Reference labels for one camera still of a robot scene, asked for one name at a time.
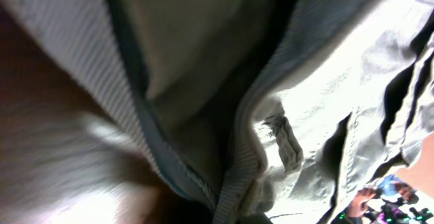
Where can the colourful floor clutter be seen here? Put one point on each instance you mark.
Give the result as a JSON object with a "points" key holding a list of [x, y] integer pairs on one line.
{"points": [[383, 200]]}

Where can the khaki shorts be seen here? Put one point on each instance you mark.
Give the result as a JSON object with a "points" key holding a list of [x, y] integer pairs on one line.
{"points": [[211, 111]]}

